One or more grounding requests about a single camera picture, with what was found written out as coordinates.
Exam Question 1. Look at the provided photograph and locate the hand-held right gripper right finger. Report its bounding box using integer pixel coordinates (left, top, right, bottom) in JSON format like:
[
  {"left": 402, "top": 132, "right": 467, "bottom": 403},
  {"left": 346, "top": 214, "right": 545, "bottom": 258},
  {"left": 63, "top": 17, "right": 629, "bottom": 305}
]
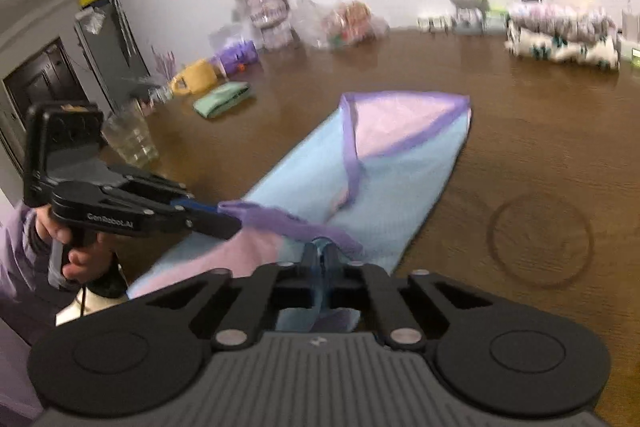
[{"left": 322, "top": 245, "right": 506, "bottom": 354}]

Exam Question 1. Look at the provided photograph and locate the beige patterned roll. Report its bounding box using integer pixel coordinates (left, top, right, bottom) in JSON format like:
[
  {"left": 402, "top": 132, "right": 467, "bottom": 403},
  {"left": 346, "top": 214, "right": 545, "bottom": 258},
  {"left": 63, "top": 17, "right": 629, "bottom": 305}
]
[{"left": 330, "top": 1, "right": 373, "bottom": 32}]

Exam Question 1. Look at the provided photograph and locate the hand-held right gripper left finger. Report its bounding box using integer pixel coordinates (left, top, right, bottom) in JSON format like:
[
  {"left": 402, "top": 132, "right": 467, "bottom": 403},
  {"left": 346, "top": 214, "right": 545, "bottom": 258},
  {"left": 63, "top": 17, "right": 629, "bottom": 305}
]
[{"left": 135, "top": 243, "right": 319, "bottom": 354}]

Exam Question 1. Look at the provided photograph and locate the person's left forearm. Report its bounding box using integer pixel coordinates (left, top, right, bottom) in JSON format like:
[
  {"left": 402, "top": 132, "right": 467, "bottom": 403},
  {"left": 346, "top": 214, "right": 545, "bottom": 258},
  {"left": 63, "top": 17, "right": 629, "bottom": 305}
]
[{"left": 0, "top": 201, "right": 56, "bottom": 308}]

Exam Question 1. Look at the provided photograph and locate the white charger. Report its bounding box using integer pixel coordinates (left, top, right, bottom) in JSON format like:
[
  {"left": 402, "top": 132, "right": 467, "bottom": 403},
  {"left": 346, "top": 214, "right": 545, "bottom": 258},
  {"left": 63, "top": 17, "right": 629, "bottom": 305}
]
[{"left": 621, "top": 0, "right": 640, "bottom": 40}]

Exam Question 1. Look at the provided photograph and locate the knitted lilac vase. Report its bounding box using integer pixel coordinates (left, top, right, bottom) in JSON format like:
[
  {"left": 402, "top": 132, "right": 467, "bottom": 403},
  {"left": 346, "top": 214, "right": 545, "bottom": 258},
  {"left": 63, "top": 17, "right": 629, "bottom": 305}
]
[{"left": 232, "top": 0, "right": 296, "bottom": 50}]

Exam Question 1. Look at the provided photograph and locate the grey cabinet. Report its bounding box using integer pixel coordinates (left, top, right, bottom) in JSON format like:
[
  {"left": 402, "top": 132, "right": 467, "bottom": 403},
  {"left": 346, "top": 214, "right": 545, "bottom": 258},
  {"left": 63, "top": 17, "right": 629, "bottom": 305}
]
[{"left": 74, "top": 0, "right": 151, "bottom": 112}]

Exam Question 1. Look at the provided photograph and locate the green folded cloth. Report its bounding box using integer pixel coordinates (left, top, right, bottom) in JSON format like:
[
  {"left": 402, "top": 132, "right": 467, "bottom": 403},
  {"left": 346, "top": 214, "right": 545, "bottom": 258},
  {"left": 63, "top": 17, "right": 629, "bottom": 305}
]
[{"left": 192, "top": 81, "right": 252, "bottom": 120}]

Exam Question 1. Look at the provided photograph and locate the pink and blue garment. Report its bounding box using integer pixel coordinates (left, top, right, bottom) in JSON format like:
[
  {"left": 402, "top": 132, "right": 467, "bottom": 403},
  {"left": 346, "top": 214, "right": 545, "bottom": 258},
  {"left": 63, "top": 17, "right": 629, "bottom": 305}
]
[{"left": 127, "top": 91, "right": 472, "bottom": 333}]

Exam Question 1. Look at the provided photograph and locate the dark door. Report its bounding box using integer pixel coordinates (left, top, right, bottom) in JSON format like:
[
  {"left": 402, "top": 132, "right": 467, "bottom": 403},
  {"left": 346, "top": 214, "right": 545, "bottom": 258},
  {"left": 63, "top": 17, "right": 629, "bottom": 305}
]
[{"left": 2, "top": 37, "right": 93, "bottom": 158}]

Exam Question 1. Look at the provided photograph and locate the lilac dried plant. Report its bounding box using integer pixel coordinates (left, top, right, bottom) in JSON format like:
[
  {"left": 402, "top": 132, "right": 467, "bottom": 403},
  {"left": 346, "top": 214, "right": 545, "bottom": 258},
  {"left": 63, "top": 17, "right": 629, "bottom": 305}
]
[{"left": 150, "top": 47, "right": 178, "bottom": 88}]

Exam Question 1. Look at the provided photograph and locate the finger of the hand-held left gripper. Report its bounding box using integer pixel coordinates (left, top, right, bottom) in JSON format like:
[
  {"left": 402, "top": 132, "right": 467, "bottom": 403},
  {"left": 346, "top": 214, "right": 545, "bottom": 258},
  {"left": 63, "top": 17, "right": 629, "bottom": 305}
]
[
  {"left": 185, "top": 213, "right": 244, "bottom": 241},
  {"left": 102, "top": 164, "right": 221, "bottom": 214}
]

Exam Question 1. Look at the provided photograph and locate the stack of folded floral cloths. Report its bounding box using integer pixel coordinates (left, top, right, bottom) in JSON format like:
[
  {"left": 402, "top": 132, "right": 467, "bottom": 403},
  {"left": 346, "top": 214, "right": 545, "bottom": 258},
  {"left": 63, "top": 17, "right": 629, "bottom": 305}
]
[{"left": 504, "top": 27, "right": 621, "bottom": 70}]

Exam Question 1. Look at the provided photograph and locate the person's left hand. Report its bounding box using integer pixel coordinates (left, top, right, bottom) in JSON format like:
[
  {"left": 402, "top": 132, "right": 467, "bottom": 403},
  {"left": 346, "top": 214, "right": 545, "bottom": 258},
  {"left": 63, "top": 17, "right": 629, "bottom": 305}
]
[{"left": 35, "top": 207, "right": 114, "bottom": 283}]

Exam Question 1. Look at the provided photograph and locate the pink floral folded garment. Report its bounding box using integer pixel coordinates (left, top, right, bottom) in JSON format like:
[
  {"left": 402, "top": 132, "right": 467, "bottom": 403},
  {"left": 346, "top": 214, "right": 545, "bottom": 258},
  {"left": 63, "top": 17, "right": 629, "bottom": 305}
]
[{"left": 506, "top": 2, "right": 617, "bottom": 42}]

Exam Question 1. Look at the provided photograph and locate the grey container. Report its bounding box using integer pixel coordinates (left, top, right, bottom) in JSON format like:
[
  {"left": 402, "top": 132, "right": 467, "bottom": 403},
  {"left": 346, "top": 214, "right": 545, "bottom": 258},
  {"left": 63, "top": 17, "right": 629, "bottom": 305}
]
[{"left": 452, "top": 7, "right": 486, "bottom": 35}]

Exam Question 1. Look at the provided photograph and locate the person's lilac top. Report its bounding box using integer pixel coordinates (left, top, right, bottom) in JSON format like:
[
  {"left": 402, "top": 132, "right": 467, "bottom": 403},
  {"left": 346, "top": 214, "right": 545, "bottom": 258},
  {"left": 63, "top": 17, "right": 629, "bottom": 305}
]
[{"left": 0, "top": 307, "right": 46, "bottom": 423}]

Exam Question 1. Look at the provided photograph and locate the clear drinking glass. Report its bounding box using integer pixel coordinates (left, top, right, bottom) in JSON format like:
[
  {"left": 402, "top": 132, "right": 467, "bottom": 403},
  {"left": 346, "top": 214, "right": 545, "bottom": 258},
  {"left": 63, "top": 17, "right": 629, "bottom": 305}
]
[{"left": 101, "top": 104, "right": 160, "bottom": 166}]

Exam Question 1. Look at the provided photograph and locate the yellow mug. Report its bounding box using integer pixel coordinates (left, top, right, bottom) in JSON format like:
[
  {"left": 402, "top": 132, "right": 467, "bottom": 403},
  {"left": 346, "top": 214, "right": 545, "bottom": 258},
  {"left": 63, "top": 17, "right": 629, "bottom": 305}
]
[{"left": 170, "top": 59, "right": 219, "bottom": 96}]

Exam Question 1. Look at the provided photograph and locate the green and white packet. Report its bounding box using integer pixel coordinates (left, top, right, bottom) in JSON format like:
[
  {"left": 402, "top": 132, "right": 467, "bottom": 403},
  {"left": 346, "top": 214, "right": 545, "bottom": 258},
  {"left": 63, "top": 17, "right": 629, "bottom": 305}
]
[{"left": 484, "top": 8, "right": 510, "bottom": 34}]

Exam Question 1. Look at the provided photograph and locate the clear plastic bag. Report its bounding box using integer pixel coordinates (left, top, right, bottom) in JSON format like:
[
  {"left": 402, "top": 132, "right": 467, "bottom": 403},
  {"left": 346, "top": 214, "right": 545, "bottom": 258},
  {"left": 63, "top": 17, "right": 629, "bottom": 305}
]
[{"left": 292, "top": 0, "right": 391, "bottom": 50}]

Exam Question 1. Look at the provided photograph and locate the white cloth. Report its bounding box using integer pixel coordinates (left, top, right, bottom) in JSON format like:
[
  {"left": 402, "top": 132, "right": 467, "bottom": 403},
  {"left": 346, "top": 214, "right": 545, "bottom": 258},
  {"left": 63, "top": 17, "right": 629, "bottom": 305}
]
[{"left": 55, "top": 292, "right": 128, "bottom": 327}]

